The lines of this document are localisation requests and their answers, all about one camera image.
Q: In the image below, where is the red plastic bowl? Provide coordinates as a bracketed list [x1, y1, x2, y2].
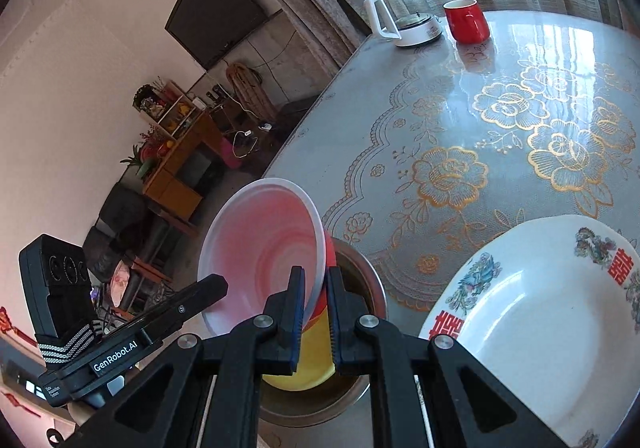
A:
[198, 177, 335, 335]

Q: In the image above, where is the white dragon phoenix plate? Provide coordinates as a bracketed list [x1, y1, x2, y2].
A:
[420, 214, 639, 447]

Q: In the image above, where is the red ceramic mug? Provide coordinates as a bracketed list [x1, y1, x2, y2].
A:
[444, 0, 490, 45]

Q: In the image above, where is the wooden chair by wall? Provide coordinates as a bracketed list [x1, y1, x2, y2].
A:
[226, 63, 278, 123]

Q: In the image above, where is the yellow plastic bowl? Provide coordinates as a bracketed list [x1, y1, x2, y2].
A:
[262, 307, 335, 392]

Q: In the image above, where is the large stainless steel bowl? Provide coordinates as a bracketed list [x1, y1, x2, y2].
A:
[259, 238, 387, 428]

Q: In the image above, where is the white charger cable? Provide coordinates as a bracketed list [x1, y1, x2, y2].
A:
[230, 99, 274, 160]

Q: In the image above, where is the white glass electric kettle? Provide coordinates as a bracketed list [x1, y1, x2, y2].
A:
[363, 0, 442, 48]

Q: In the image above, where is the black wall television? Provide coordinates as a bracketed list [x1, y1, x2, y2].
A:
[165, 0, 268, 70]

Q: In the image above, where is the wooden cabinet with shelves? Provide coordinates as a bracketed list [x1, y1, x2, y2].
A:
[132, 81, 224, 222]

